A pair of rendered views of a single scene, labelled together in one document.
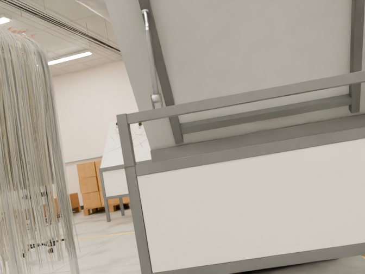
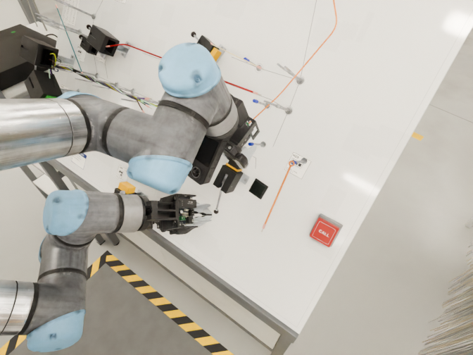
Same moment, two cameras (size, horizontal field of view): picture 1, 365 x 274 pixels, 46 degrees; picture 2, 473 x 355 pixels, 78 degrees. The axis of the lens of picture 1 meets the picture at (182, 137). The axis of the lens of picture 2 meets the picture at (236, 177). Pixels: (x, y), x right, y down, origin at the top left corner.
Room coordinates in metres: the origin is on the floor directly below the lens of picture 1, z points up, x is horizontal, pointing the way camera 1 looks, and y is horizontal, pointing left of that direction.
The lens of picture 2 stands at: (2.45, 0.11, 1.69)
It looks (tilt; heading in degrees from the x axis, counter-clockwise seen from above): 49 degrees down; 209
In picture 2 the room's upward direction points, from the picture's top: 1 degrees clockwise
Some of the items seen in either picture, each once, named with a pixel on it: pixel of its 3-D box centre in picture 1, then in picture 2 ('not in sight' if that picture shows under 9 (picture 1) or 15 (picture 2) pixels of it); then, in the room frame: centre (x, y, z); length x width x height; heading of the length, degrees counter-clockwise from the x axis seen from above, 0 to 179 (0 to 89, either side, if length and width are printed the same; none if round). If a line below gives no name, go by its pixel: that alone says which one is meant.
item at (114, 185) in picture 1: (140, 163); not in sight; (7.05, 0.75, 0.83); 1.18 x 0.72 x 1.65; 74
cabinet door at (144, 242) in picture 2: not in sight; (117, 214); (2.09, -0.69, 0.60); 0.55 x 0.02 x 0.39; 84
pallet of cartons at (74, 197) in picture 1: (50, 208); not in sight; (9.23, 3.07, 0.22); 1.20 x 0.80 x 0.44; 167
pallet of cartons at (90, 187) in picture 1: (115, 184); not in sight; (8.82, 1.52, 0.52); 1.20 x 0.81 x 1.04; 76
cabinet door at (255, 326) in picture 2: not in sight; (215, 288); (2.15, -0.14, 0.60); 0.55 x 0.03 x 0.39; 84
